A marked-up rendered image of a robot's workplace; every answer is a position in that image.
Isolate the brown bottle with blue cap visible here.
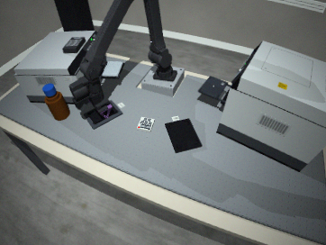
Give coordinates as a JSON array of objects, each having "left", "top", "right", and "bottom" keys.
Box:
[{"left": 42, "top": 84, "right": 70, "bottom": 121}]

